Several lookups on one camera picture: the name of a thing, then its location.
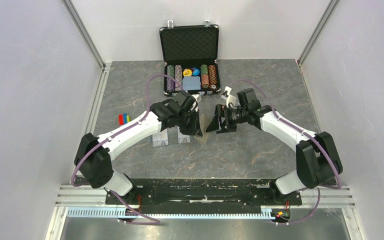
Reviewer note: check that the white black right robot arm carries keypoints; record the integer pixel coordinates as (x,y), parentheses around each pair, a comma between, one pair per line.
(317,158)

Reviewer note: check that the purple green chip stack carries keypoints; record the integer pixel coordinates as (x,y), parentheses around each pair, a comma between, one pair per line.
(170,84)

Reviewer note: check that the aluminium frame rail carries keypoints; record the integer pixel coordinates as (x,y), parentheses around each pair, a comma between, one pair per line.
(69,196)

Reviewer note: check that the orange brown chip stack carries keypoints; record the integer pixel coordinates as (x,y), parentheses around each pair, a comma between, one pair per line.
(212,73)

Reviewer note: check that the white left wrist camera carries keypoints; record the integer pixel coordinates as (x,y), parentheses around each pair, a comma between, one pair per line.
(198,97)

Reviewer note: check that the grey purple chip stack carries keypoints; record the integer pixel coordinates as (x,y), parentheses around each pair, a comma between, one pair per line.
(178,75)

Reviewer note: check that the clear plastic card sleeve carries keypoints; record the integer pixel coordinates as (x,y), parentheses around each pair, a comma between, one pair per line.
(170,136)

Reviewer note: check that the black poker chip case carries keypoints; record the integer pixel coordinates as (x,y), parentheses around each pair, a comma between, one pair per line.
(190,46)

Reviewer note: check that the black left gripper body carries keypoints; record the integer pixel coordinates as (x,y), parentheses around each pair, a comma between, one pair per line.
(183,123)

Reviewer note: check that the colourful toy block stack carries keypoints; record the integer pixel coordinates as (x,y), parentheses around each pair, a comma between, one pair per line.
(123,119)

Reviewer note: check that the yellow dealer button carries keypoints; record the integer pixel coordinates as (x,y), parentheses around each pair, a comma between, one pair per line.
(187,72)

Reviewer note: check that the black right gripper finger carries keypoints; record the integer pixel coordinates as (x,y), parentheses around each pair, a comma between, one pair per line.
(220,117)
(214,125)

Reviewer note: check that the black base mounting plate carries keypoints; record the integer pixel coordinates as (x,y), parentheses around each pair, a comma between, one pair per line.
(206,195)

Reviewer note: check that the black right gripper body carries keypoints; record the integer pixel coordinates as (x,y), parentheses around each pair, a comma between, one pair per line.
(234,117)

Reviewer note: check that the green orange chip stack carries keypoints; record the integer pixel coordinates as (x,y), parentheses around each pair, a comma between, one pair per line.
(205,82)

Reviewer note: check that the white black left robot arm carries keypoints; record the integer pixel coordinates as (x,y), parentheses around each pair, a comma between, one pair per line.
(95,154)

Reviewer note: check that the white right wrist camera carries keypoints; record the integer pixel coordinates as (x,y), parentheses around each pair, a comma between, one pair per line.
(226,95)

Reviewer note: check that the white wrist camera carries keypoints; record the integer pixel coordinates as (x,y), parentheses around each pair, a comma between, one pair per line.
(198,97)
(226,95)

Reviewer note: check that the white slotted cable duct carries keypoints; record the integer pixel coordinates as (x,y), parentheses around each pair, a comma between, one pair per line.
(120,212)

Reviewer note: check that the blue playing card deck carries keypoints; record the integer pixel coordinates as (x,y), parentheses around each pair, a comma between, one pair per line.
(191,83)

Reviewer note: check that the blue dealer button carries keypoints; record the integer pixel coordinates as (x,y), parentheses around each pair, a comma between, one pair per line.
(195,71)

